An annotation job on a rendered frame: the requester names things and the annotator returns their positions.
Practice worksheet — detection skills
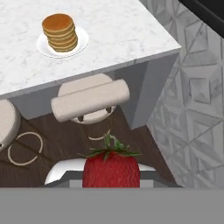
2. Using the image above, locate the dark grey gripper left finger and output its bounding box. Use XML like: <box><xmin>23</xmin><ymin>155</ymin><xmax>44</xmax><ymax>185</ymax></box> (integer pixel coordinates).
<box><xmin>45</xmin><ymin>171</ymin><xmax>84</xmax><ymax>188</ymax></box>

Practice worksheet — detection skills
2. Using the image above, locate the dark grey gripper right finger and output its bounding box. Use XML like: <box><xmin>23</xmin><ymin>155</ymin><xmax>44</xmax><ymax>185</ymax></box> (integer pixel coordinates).
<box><xmin>139</xmin><ymin>170</ymin><xmax>182</xmax><ymax>188</ymax></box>

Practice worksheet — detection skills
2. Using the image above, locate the white round plate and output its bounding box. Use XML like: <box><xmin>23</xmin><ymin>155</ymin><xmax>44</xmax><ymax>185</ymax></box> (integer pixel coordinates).
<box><xmin>36</xmin><ymin>25</ymin><xmax>89</xmax><ymax>59</ymax></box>

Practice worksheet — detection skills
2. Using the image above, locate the stack of brown pancakes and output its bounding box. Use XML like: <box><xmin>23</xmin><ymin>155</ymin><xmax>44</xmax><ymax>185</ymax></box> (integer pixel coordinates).
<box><xmin>41</xmin><ymin>13</ymin><xmax>79</xmax><ymax>53</ymax></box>

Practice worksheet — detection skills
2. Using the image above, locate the black appliance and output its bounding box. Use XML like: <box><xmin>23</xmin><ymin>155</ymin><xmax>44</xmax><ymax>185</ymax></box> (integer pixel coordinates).
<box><xmin>178</xmin><ymin>0</ymin><xmax>224</xmax><ymax>32</ymax></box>

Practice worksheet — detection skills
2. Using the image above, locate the grey marble-topped dining counter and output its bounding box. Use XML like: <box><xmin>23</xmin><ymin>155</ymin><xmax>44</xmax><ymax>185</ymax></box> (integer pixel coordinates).
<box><xmin>0</xmin><ymin>0</ymin><xmax>183</xmax><ymax>131</ymax></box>

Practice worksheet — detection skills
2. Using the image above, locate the red strawberry with green leaves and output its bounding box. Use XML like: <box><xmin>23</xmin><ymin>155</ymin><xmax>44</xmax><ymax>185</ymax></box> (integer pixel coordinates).
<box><xmin>78</xmin><ymin>133</ymin><xmax>143</xmax><ymax>188</ymax></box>

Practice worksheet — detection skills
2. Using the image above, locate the beige stool with backrest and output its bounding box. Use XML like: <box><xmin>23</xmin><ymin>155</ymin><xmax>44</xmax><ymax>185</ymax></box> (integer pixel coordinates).
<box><xmin>0</xmin><ymin>98</ymin><xmax>45</xmax><ymax>167</ymax></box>
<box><xmin>51</xmin><ymin>73</ymin><xmax>131</xmax><ymax>142</ymax></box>

